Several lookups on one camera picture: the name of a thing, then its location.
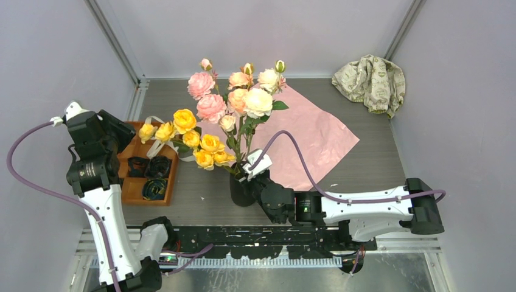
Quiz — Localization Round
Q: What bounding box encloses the cream ribbon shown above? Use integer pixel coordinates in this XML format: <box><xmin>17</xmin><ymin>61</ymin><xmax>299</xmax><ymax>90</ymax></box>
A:
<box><xmin>143</xmin><ymin>116</ymin><xmax>197</xmax><ymax>163</ymax></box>

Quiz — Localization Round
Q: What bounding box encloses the pink purple wrapping paper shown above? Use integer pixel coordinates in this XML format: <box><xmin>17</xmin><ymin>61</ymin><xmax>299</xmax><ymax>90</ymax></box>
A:
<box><xmin>197</xmin><ymin>80</ymin><xmax>360</xmax><ymax>192</ymax></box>

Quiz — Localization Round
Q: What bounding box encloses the yellow rose flower stem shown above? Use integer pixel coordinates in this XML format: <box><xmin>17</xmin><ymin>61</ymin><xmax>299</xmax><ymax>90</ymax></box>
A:
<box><xmin>137</xmin><ymin>109</ymin><xmax>236</xmax><ymax>173</ymax></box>

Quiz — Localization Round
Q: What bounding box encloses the white rose flower stem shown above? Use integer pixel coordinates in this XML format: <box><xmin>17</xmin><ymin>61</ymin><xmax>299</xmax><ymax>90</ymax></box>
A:
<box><xmin>243</xmin><ymin>60</ymin><xmax>289</xmax><ymax>154</ymax></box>

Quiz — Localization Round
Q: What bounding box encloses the pink rose flower stem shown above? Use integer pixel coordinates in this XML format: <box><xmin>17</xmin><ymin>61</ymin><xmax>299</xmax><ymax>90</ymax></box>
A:
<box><xmin>187</xmin><ymin>58</ymin><xmax>239</xmax><ymax>162</ymax></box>

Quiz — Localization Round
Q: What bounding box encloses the peach rose flower stem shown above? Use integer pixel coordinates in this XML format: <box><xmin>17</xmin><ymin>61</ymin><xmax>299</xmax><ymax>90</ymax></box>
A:
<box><xmin>219</xmin><ymin>63</ymin><xmax>256</xmax><ymax>162</ymax></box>

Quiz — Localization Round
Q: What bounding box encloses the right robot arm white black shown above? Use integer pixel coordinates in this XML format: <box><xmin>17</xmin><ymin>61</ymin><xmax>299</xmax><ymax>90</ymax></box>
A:
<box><xmin>238</xmin><ymin>171</ymin><xmax>445</xmax><ymax>250</ymax></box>

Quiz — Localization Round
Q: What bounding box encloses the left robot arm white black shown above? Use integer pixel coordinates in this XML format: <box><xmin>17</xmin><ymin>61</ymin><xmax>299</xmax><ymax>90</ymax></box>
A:
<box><xmin>64</xmin><ymin>103</ymin><xmax>178</xmax><ymax>291</ymax></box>

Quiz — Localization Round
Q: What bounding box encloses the dark cylindrical vase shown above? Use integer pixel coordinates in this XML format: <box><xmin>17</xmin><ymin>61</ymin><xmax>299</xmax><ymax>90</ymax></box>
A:
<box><xmin>229</xmin><ymin>162</ymin><xmax>256</xmax><ymax>207</ymax></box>

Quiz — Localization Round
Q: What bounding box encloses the rolled dark fabric middle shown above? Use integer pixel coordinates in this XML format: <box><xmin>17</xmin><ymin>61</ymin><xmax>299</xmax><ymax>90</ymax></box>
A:
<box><xmin>127</xmin><ymin>156</ymin><xmax>150</xmax><ymax>178</ymax></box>

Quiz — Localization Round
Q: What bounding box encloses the rolled dark fabric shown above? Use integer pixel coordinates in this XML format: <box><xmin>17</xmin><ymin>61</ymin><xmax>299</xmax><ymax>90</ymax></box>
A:
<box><xmin>127</xmin><ymin>156</ymin><xmax>150</xmax><ymax>178</ymax></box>
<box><xmin>144</xmin><ymin>155</ymin><xmax>172</xmax><ymax>179</ymax></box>
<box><xmin>142</xmin><ymin>178</ymin><xmax>167</xmax><ymax>201</ymax></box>

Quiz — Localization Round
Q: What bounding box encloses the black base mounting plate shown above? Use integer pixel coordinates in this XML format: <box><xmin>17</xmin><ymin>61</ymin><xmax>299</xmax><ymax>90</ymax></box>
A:
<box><xmin>163</xmin><ymin>226</ymin><xmax>377</xmax><ymax>259</ymax></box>

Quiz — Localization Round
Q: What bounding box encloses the orange compartment tray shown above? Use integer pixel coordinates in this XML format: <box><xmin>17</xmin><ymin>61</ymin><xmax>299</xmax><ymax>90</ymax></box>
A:
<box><xmin>118</xmin><ymin>136</ymin><xmax>179</xmax><ymax>206</ymax></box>

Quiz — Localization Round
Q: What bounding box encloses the rolled dark fabric upper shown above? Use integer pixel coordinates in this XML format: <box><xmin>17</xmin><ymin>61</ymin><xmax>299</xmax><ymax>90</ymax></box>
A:
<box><xmin>144</xmin><ymin>155</ymin><xmax>172</xmax><ymax>179</ymax></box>

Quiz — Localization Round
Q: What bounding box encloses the rolled dark fabric lower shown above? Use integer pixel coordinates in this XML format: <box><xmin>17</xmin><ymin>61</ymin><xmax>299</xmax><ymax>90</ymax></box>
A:
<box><xmin>142</xmin><ymin>178</ymin><xmax>167</xmax><ymax>201</ymax></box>

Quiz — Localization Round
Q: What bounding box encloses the patterned cream cloth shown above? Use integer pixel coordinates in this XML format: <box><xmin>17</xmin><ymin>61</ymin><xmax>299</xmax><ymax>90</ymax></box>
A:
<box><xmin>332</xmin><ymin>55</ymin><xmax>406</xmax><ymax>119</ymax></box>

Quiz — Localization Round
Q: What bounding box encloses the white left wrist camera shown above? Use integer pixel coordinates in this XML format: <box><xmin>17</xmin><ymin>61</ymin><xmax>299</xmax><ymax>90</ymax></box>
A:
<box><xmin>49</xmin><ymin>100</ymin><xmax>89</xmax><ymax>127</ymax></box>

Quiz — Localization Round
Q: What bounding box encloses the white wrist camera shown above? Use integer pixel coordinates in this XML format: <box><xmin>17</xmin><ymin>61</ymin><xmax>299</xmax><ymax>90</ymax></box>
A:
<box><xmin>49</xmin><ymin>100</ymin><xmax>89</xmax><ymax>127</ymax></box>
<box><xmin>243</xmin><ymin>149</ymin><xmax>273</xmax><ymax>181</ymax></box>

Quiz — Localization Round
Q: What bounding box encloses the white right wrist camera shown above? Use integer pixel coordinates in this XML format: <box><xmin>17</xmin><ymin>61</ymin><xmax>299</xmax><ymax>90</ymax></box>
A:
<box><xmin>243</xmin><ymin>149</ymin><xmax>273</xmax><ymax>181</ymax></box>

